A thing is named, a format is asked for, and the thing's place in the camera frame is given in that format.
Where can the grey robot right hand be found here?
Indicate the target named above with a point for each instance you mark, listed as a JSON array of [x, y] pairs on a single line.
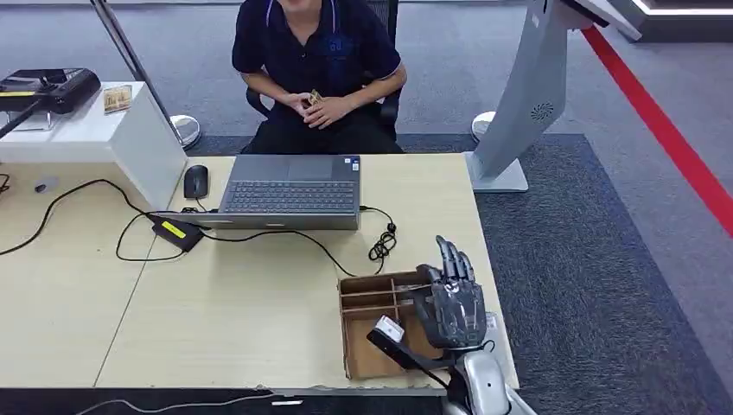
[[452, 309]]

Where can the person's right hand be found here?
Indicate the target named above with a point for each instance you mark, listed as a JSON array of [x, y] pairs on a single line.
[[299, 103]]

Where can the person's left hand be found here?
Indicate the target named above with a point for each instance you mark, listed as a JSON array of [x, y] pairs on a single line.
[[329, 111]]

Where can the gold printed card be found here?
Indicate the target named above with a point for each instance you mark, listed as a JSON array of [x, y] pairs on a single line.
[[314, 98]]

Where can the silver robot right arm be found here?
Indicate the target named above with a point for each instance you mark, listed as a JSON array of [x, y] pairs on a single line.
[[484, 384]]

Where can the cards stack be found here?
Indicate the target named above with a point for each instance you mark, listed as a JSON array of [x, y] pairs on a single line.
[[413, 288]]

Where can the person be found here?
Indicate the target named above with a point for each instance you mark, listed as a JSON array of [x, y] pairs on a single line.
[[320, 51]]

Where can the grey laptop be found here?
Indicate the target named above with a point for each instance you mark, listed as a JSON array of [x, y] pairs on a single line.
[[286, 197]]

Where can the wooden card box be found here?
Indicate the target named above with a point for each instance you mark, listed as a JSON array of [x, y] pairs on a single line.
[[366, 355]]

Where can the chrome stanchion base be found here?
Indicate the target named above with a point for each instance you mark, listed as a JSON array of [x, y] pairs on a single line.
[[186, 130]]

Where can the black computer mouse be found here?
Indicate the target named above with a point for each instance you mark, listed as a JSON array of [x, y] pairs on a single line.
[[196, 182]]

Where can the white round base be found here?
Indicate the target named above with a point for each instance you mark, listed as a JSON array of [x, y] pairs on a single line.
[[481, 125]]

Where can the white cabinet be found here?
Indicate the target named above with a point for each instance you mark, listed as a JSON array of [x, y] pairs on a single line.
[[143, 149]]

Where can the grey stanchion pole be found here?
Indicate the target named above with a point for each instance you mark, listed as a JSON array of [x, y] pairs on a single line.
[[129, 51]]

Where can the black power adapter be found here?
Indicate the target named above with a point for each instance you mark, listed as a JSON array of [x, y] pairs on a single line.
[[176, 232]]

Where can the small printed card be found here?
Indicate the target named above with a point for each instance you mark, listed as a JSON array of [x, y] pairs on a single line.
[[117, 99]]

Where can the grey kiosk stand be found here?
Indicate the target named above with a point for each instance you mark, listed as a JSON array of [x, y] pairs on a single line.
[[527, 109]]

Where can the black device with stand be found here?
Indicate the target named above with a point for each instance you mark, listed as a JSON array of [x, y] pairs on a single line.
[[63, 89]]

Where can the small grey object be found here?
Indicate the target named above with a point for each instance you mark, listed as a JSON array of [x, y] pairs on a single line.
[[43, 186]]

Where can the lit white platform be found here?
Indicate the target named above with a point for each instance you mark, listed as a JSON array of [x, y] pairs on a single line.
[[681, 20]]

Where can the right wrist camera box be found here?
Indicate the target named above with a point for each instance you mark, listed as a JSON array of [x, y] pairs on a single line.
[[389, 331]]

